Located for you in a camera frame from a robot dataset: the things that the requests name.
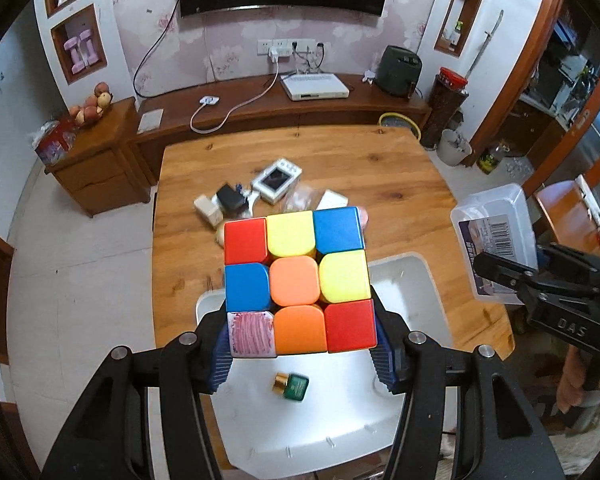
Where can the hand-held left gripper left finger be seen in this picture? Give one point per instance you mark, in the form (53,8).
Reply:
(219,360)

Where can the white set-top box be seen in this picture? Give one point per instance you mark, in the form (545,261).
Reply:
(314,87)

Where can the pink dumbbell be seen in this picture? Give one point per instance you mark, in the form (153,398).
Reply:
(91,47)
(73,55)

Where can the dark green air fryer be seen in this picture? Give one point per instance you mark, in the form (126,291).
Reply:
(397,72)

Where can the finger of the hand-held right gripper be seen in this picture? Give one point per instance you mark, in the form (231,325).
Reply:
(575,260)
(505,272)

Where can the clear plastic bag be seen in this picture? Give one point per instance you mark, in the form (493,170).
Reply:
(300,200)

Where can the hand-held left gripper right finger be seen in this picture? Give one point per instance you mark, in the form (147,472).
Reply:
(386,366)

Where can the white wall outlet strip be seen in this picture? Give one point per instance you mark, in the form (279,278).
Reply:
(305,46)

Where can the white bucket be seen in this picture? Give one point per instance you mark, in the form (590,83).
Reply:
(452,150)

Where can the person's right hand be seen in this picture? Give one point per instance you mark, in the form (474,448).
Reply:
(570,385)

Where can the white plastic storage bin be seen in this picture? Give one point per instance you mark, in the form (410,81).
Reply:
(330,425)

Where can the decorative fruit bunch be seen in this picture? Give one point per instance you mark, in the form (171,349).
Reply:
(92,107)

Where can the white handheld game console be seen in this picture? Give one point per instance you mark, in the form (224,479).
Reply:
(277,180)

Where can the small white box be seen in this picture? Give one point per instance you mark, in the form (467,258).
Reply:
(207,210)

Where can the red printed box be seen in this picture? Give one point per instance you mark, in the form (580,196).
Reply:
(55,145)

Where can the multicoloured puzzle cube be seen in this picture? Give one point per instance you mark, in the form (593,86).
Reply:
(295,280)

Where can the small green gold-capped bottle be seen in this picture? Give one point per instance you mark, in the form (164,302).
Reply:
(292,386)

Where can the white packet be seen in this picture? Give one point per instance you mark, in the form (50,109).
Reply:
(331,199)

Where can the wooden television stand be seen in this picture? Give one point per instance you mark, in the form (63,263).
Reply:
(330,110)

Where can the sheathed sword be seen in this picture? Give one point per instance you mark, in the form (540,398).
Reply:
(482,47)

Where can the clear plastic box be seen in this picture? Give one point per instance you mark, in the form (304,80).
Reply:
(490,207)

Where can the wooden drawer cabinet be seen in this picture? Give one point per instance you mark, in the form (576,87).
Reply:
(100,160)

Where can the green floor bottle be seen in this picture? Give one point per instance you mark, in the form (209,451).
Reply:
(492,160)

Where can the white pad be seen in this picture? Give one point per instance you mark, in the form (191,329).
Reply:
(150,122)

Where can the black charger block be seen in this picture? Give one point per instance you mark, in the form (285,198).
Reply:
(231,200)

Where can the tall red-lidded jar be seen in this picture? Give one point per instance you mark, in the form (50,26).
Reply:
(442,110)

